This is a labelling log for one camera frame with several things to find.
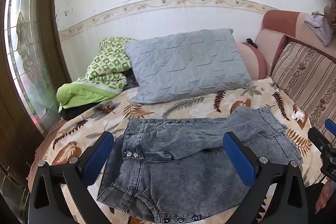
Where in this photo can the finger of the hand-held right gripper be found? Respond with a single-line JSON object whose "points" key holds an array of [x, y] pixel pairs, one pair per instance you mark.
{"points": [[330, 126], [316, 137]]}

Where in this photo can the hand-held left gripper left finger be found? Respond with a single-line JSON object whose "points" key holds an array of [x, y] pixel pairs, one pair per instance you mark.
{"points": [[98, 158]]}

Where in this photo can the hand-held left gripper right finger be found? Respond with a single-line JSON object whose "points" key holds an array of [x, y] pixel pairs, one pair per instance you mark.
{"points": [[237, 158]]}

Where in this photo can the grey denim pants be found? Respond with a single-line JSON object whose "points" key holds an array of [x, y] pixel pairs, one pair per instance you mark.
{"points": [[183, 161]]}

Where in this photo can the person's right hand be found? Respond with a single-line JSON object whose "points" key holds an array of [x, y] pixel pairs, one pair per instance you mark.
{"points": [[325, 197]]}

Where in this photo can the white crumpled tissue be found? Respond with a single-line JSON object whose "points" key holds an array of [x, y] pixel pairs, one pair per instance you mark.
{"points": [[298, 114]]}

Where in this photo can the dark cloth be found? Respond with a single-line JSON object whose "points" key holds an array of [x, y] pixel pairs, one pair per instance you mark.
{"points": [[72, 113]]}

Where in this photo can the striped floral cushion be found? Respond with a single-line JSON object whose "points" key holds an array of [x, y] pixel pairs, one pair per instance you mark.
{"points": [[304, 74]]}

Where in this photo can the leaf print blanket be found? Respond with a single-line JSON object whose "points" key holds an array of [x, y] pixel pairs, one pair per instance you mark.
{"points": [[168, 111]]}

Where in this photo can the green patterned quilt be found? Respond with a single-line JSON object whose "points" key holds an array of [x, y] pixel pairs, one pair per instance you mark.
{"points": [[105, 66]]}

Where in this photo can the lilac crumpled cloth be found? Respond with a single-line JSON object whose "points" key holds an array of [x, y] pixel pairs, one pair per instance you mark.
{"points": [[319, 26]]}

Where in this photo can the grey quilted pillow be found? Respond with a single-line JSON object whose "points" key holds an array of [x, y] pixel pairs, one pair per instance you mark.
{"points": [[183, 64]]}

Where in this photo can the brown plush toy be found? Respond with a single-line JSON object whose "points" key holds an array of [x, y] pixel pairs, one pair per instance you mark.
{"points": [[330, 14]]}

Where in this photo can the small black object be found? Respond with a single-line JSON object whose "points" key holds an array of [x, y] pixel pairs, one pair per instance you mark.
{"points": [[251, 42]]}

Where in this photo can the wooden door with stained glass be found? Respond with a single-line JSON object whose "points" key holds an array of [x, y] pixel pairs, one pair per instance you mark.
{"points": [[47, 29]]}

